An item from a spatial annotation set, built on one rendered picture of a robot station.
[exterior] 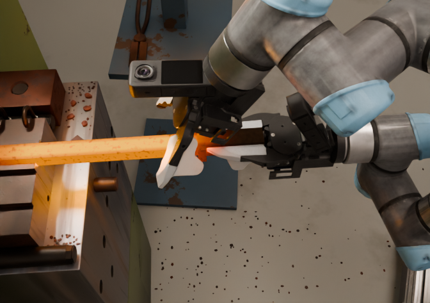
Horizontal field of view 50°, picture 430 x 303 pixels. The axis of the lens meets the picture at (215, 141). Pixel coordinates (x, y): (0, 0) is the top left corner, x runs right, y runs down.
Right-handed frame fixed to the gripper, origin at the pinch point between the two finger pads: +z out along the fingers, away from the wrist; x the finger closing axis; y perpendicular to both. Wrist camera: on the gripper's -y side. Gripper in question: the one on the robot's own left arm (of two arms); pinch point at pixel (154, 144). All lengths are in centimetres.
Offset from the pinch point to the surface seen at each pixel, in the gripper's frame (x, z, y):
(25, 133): 4.4, 11.3, -17.7
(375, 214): 30, 52, 112
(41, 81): 16.6, 12.1, -16.6
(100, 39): 131, 106, 16
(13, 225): -11.0, 12.2, -16.8
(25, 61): 38, 32, -19
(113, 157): -1.6, 3.5, -5.3
